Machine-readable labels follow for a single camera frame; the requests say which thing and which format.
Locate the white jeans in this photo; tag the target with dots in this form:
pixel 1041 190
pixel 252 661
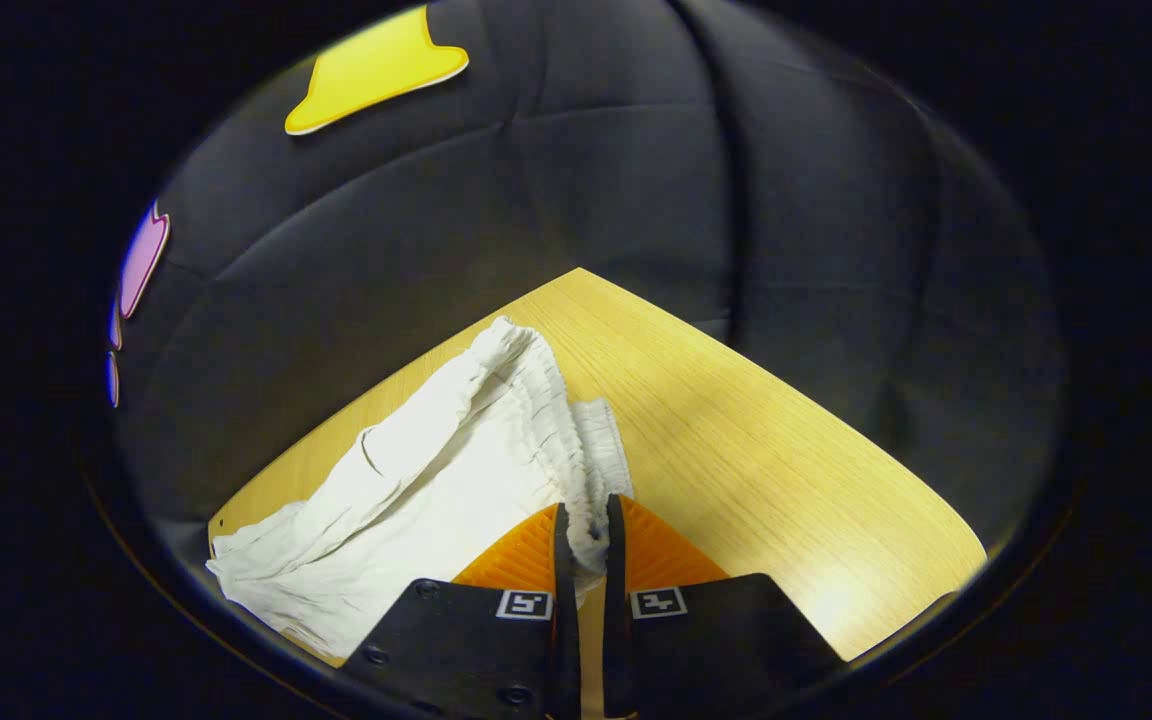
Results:
pixel 426 500

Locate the black backdrop cloth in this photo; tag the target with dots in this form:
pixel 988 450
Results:
pixel 636 170

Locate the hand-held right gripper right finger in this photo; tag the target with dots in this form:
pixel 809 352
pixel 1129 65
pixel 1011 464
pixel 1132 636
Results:
pixel 616 620

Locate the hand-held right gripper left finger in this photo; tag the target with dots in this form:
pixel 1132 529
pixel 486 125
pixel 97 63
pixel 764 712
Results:
pixel 568 640

